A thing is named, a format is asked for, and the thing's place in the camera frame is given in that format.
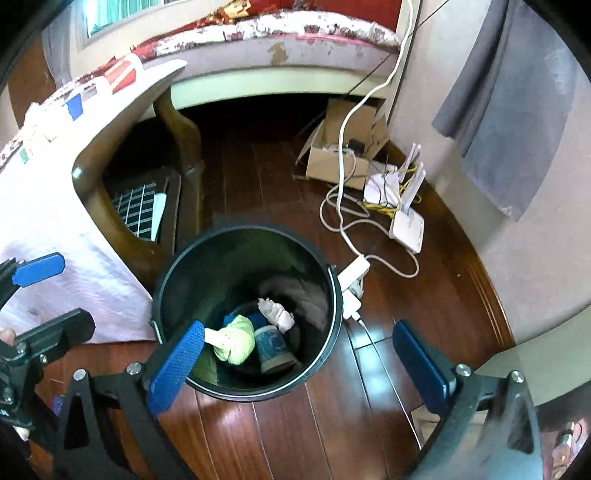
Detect pale curtain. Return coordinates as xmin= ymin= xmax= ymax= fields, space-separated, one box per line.
xmin=41 ymin=9 xmax=79 ymax=86

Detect crumpled white tissue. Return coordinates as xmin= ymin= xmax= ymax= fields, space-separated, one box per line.
xmin=257 ymin=298 xmax=295 ymax=333

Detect pink towel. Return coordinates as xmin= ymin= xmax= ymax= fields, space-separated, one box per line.
xmin=0 ymin=59 xmax=188 ymax=344

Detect brown wooden door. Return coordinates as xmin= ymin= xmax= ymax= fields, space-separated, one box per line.
xmin=9 ymin=41 xmax=57 ymax=126

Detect window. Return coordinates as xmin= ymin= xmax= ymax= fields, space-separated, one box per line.
xmin=76 ymin=0 xmax=185 ymax=51

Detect white plug adapter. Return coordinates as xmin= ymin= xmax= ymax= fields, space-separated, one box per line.
xmin=342 ymin=291 xmax=363 ymax=321

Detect grey hanging cloth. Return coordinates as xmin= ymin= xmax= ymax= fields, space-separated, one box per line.
xmin=431 ymin=0 xmax=578 ymax=222

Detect cardboard box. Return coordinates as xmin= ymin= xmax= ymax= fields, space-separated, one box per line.
xmin=295 ymin=98 xmax=391 ymax=191

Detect thick white cable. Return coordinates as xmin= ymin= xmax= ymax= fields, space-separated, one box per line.
xmin=320 ymin=0 xmax=421 ymax=280

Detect white router with antennas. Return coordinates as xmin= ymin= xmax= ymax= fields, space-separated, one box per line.
xmin=390 ymin=143 xmax=428 ymax=254

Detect small white network box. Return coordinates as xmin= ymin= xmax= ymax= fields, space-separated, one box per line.
xmin=363 ymin=173 xmax=402 ymax=208

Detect blue paper cup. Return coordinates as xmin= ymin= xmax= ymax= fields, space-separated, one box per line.
xmin=254 ymin=324 xmax=297 ymax=374

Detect bed with lilac mattress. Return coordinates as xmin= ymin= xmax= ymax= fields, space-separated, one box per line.
xmin=41 ymin=0 xmax=407 ymax=112

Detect white grid rack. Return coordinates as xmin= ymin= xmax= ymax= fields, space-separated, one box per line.
xmin=108 ymin=182 xmax=168 ymax=241

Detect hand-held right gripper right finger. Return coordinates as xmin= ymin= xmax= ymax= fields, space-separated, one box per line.
xmin=392 ymin=319 xmax=546 ymax=480

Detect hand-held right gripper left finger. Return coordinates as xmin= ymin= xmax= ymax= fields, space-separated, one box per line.
xmin=53 ymin=320 xmax=206 ymax=480

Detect brown wooden table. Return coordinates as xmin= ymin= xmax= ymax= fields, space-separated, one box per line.
xmin=69 ymin=83 xmax=207 ymax=296

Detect red patterned blanket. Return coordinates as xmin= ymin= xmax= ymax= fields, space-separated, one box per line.
xmin=139 ymin=0 xmax=404 ymax=28

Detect red and white packet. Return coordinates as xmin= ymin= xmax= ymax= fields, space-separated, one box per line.
xmin=104 ymin=53 xmax=144 ymax=93

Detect black trash bin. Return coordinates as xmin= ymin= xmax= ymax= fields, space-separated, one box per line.
xmin=151 ymin=224 xmax=345 ymax=402

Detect floral bedsheet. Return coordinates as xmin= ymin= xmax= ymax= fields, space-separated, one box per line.
xmin=46 ymin=9 xmax=402 ymax=93

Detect green cloth bundle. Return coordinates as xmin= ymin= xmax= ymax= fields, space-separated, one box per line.
xmin=204 ymin=315 xmax=256 ymax=366

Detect cream rounded furniture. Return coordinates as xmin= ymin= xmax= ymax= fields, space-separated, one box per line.
xmin=475 ymin=318 xmax=589 ymax=409

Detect blue and white packet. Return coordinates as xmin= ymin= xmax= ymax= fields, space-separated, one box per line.
xmin=60 ymin=90 xmax=86 ymax=121

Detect white power strip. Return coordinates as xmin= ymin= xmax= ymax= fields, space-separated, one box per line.
xmin=336 ymin=256 xmax=371 ymax=296

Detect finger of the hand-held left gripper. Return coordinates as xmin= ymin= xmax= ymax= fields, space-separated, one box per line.
xmin=0 ymin=252 xmax=66 ymax=308
xmin=13 ymin=308 xmax=96 ymax=367

